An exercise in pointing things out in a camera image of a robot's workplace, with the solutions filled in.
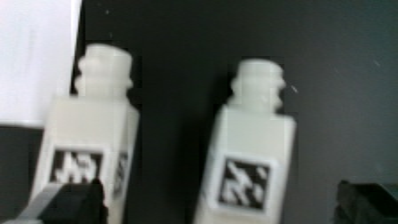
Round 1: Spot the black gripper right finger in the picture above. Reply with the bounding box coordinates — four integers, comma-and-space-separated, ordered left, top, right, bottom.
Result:
335, 181, 398, 224

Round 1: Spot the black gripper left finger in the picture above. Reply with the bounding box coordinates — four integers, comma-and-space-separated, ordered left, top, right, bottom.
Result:
11, 179, 107, 224

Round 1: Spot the white leg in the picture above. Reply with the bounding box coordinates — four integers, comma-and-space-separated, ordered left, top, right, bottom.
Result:
33, 44, 141, 224
193, 59, 298, 224

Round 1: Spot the white marker plate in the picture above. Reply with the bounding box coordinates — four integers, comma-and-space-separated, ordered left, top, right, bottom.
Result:
0, 0, 84, 127

